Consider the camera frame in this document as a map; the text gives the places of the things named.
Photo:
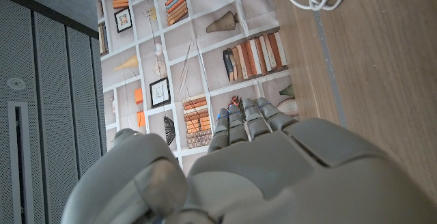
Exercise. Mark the printed bookshelf backdrop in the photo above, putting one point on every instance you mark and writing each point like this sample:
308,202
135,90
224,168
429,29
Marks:
191,46

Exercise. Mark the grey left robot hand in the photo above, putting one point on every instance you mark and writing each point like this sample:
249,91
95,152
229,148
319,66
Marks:
273,176

